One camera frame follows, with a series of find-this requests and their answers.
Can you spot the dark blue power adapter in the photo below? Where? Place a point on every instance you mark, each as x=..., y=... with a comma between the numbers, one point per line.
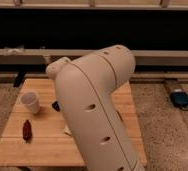
x=179, y=98

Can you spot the dark red chili pepper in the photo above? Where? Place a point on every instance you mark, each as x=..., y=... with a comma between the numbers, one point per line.
x=27, y=131

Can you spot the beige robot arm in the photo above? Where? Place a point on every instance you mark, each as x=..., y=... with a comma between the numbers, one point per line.
x=83, y=89

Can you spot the light wooden board table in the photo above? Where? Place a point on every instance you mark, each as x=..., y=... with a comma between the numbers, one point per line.
x=49, y=145

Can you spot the white paper cup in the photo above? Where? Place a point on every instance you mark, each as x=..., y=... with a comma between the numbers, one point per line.
x=30, y=100

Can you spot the grey metal rail frame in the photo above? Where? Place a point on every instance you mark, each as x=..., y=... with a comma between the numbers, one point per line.
x=150, y=64

